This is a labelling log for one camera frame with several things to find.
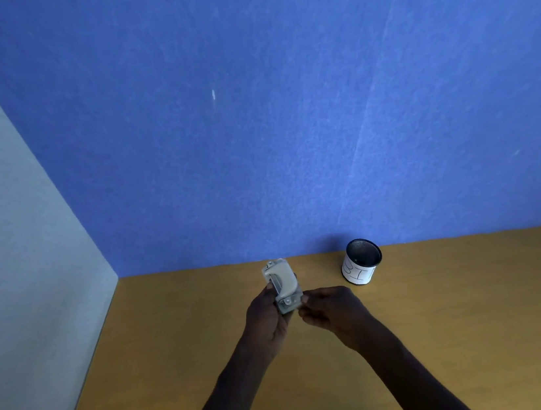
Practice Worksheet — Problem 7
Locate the grey hole punch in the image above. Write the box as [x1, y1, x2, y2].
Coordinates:
[261, 257, 307, 317]

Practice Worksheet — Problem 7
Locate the person's right forearm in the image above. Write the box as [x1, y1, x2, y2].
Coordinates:
[338, 306, 479, 410]

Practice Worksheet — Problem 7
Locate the person's left hand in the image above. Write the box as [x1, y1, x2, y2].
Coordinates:
[240, 279, 304, 364]

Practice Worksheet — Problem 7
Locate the white labelled black mesh cup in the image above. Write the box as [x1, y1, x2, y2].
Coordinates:
[338, 236, 386, 288]

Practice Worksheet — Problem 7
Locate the person's right hand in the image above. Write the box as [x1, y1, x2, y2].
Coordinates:
[295, 282, 379, 360]

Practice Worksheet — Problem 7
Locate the person's left forearm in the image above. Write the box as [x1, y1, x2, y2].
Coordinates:
[151, 333, 291, 410]

